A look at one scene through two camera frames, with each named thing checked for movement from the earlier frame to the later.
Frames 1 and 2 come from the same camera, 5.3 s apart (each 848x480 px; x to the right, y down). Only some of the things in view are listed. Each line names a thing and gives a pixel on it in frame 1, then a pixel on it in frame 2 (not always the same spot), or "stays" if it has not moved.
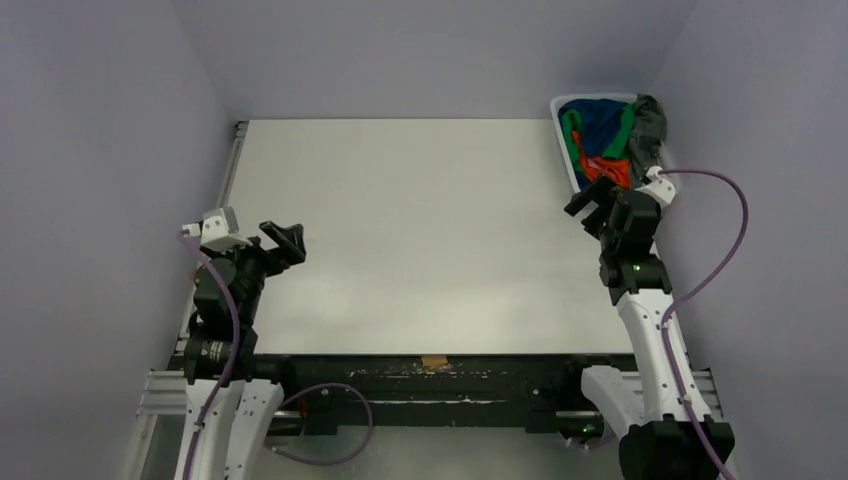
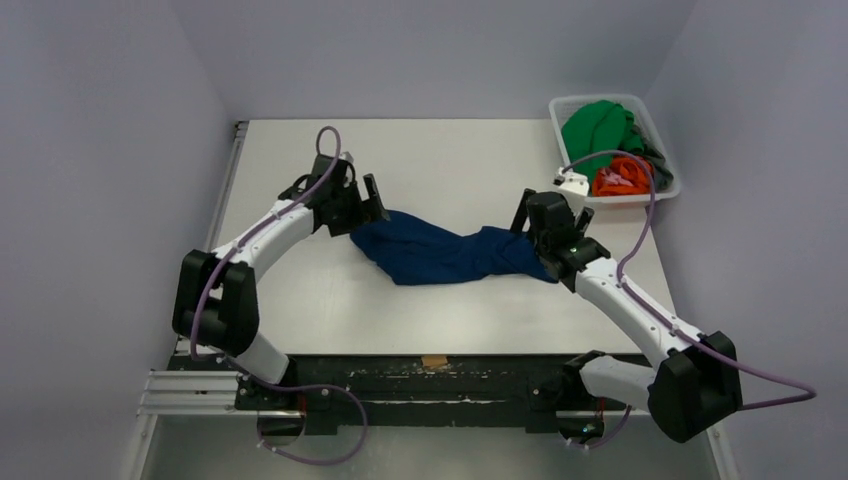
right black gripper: [603, 211] to [549, 220]
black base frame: [531, 390] stays
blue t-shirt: [599, 118] to [414, 248]
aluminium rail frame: [164, 392] stays
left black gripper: [271, 249] to [354, 206]
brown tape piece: [433, 361] stays
